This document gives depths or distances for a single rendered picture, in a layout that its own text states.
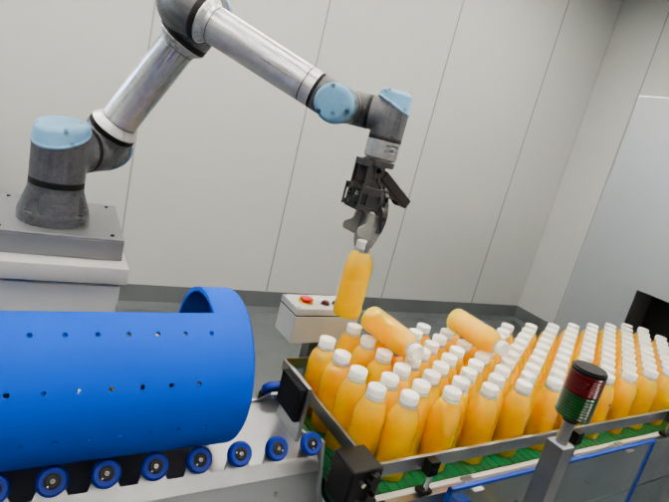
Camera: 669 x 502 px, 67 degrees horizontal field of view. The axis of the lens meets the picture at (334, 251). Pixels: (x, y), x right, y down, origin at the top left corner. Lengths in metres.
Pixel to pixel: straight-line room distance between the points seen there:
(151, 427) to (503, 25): 4.56
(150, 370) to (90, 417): 0.10
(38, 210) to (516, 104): 4.47
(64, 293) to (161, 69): 0.55
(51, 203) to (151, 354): 0.56
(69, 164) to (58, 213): 0.11
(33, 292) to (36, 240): 0.11
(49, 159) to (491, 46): 4.14
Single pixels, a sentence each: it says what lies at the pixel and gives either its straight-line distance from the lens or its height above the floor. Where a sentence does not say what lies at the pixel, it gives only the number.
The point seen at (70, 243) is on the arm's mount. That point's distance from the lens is 1.27.
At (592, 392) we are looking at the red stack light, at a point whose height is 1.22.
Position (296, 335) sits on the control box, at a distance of 1.35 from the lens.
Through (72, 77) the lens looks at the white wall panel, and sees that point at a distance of 3.62.
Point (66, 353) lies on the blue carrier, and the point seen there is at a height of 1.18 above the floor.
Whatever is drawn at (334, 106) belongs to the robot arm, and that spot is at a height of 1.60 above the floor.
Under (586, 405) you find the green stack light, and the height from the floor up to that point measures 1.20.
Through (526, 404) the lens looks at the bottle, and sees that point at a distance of 1.34.
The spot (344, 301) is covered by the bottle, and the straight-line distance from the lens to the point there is 1.21.
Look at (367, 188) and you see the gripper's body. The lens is 1.13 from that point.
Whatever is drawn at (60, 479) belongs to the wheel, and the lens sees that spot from 0.93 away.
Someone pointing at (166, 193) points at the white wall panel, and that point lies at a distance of 3.76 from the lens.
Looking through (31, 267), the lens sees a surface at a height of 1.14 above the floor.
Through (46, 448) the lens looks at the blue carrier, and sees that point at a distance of 0.86.
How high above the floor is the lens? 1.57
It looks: 14 degrees down
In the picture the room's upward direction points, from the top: 14 degrees clockwise
